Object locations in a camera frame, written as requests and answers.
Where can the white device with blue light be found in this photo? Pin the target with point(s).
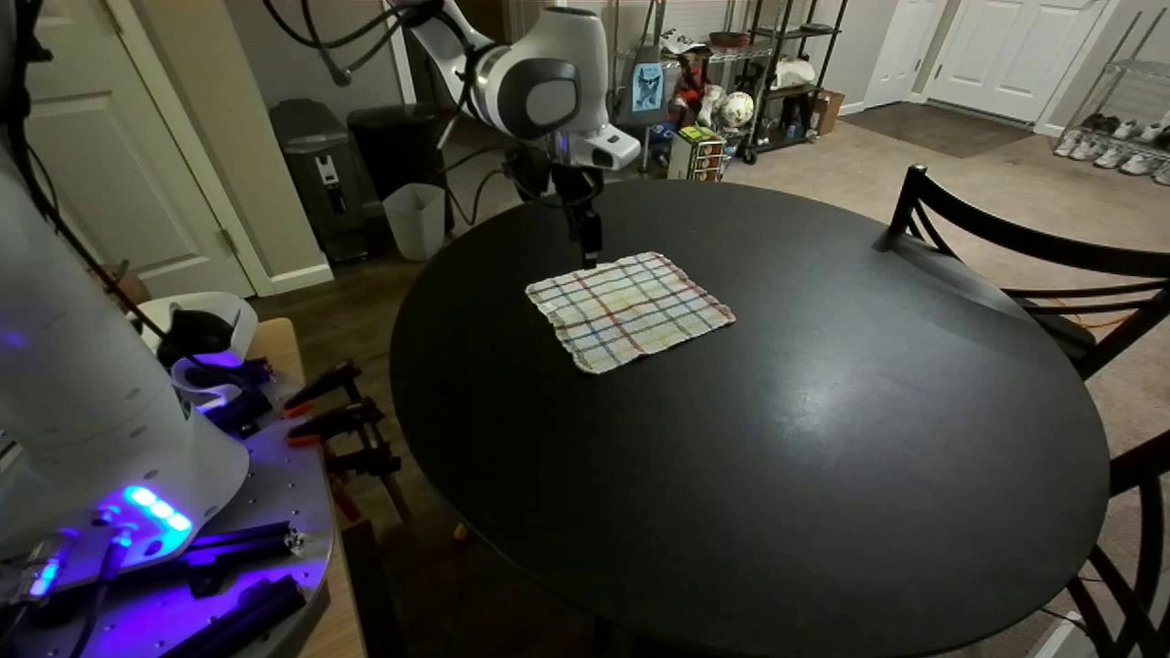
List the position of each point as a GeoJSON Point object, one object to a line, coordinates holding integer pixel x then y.
{"type": "Point", "coordinates": [283, 489]}

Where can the white ball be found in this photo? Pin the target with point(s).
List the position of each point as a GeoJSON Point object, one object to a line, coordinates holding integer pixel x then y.
{"type": "Point", "coordinates": [736, 111]}

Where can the wooden cart top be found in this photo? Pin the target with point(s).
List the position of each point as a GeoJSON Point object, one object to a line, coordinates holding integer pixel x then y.
{"type": "Point", "coordinates": [283, 348]}

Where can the checked white tea towel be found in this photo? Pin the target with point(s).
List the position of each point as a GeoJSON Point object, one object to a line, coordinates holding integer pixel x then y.
{"type": "Point", "coordinates": [628, 312]}

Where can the black red clamp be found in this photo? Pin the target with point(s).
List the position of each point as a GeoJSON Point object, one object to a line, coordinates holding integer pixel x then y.
{"type": "Point", "coordinates": [333, 422]}
{"type": "Point", "coordinates": [363, 463]}
{"type": "Point", "coordinates": [325, 388]}

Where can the black cross-back chair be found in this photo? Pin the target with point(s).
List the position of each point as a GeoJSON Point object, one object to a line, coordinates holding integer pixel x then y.
{"type": "Point", "coordinates": [976, 221]}
{"type": "Point", "coordinates": [1139, 463]}

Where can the white VR headset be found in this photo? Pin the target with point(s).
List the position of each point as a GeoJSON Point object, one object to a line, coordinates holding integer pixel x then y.
{"type": "Point", "coordinates": [153, 315]}

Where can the black square bin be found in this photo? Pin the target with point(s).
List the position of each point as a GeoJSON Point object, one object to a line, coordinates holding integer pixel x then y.
{"type": "Point", "coordinates": [405, 149]}

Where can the black metal shelf rack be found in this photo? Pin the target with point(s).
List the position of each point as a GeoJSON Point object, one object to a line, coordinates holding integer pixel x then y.
{"type": "Point", "coordinates": [779, 74]}

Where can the white entrance door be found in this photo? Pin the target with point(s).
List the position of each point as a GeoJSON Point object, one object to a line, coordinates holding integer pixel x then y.
{"type": "Point", "coordinates": [1018, 58]}

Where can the white shoe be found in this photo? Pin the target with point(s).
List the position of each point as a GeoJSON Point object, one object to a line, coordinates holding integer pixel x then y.
{"type": "Point", "coordinates": [1089, 149]}
{"type": "Point", "coordinates": [1111, 154]}
{"type": "Point", "coordinates": [1134, 162]}
{"type": "Point", "coordinates": [1066, 144]}

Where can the black pedal trash bin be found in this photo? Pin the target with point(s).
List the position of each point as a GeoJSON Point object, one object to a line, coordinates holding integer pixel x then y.
{"type": "Point", "coordinates": [321, 183]}

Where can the white interior door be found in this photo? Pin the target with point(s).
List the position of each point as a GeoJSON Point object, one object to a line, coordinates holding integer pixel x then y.
{"type": "Point", "coordinates": [133, 171]}

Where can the blue white sign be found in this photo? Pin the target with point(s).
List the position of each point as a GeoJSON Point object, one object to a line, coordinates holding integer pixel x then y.
{"type": "Point", "coordinates": [651, 91]}

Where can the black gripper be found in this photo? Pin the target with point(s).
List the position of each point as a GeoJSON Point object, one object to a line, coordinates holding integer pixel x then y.
{"type": "Point", "coordinates": [553, 166]}

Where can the white wastebasket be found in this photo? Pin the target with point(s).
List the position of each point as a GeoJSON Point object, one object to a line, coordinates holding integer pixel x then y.
{"type": "Point", "coordinates": [419, 221]}

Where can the VR controller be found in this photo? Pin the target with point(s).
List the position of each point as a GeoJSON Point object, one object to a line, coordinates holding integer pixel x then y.
{"type": "Point", "coordinates": [215, 367]}

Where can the brown cardboard box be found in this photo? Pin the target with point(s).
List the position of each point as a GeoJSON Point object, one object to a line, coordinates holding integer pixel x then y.
{"type": "Point", "coordinates": [828, 111]}

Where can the grey door mat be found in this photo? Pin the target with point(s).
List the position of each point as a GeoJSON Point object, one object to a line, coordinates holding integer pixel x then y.
{"type": "Point", "coordinates": [938, 131]}

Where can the round black table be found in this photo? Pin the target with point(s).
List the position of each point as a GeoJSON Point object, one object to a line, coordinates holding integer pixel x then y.
{"type": "Point", "coordinates": [793, 489]}

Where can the black mounting bracket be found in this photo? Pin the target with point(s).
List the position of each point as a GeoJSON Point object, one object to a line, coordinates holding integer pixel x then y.
{"type": "Point", "coordinates": [242, 550]}
{"type": "Point", "coordinates": [242, 622]}

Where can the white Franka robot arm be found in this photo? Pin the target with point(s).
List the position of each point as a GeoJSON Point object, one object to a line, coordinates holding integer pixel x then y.
{"type": "Point", "coordinates": [74, 367]}

